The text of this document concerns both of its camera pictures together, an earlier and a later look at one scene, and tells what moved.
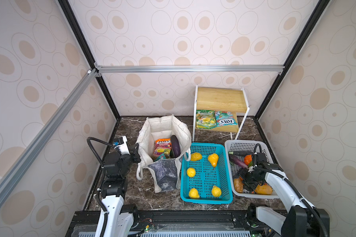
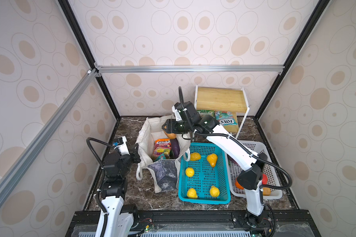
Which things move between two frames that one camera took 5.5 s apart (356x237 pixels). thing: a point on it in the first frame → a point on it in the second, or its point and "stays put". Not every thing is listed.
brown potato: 238,185 → 170,136
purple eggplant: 175,146 stays put
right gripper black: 243,173 → 168,126
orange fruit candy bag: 162,148 stays put
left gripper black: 134,152 stays put
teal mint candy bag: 161,156 stays put
